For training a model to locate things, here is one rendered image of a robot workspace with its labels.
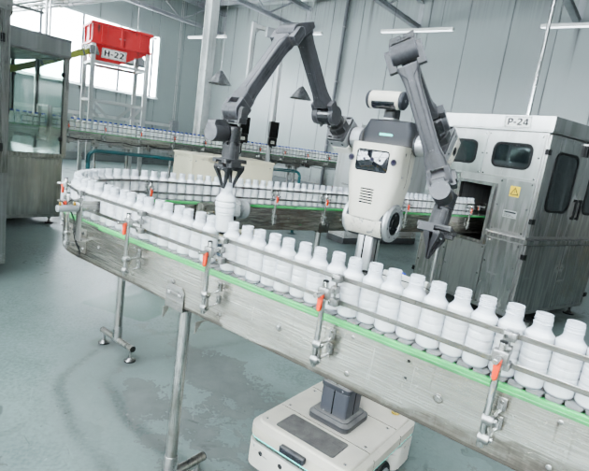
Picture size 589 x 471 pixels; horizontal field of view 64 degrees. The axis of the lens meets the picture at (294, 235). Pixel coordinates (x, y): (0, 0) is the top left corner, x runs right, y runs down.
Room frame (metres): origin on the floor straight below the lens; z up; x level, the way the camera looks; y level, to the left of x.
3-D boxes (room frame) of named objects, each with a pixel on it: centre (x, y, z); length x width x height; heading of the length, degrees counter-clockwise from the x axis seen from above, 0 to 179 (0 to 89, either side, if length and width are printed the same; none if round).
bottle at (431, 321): (1.13, -0.37, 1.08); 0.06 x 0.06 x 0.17
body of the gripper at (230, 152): (1.59, 0.25, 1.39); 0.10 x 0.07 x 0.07; 144
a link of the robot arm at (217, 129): (1.55, 0.27, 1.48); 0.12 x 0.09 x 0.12; 144
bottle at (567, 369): (0.95, -0.61, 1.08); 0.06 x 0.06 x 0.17
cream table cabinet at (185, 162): (5.92, 1.00, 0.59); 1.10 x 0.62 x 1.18; 126
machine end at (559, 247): (5.25, -2.37, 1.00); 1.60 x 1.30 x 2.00; 126
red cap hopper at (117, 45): (7.78, 3.19, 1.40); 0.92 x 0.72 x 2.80; 126
